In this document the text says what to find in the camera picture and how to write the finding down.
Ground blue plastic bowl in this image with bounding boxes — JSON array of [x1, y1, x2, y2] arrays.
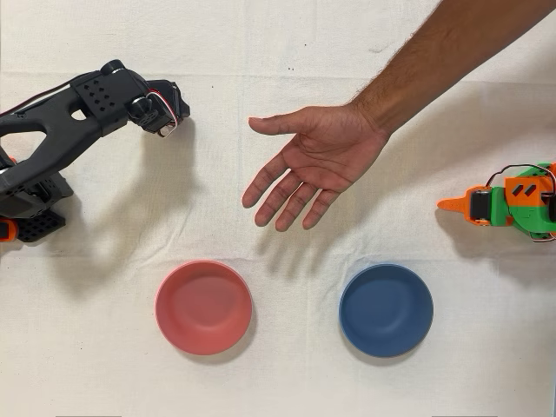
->
[[338, 262, 434, 359]]

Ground white table cloth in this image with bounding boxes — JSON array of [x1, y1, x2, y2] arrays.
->
[[0, 0, 556, 417]]

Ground person's bare hand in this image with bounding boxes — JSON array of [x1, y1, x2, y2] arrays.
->
[[241, 103, 390, 232]]

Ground person's bare forearm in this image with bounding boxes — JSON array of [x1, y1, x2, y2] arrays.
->
[[347, 0, 556, 136]]

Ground red white black servo cable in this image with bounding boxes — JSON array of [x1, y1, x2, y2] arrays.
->
[[145, 89, 180, 136]]

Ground pink plastic bowl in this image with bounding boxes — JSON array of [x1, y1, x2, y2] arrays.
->
[[155, 259, 254, 356]]

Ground thin servo cable on orange arm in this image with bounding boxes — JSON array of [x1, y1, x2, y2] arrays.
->
[[485, 162, 556, 192]]

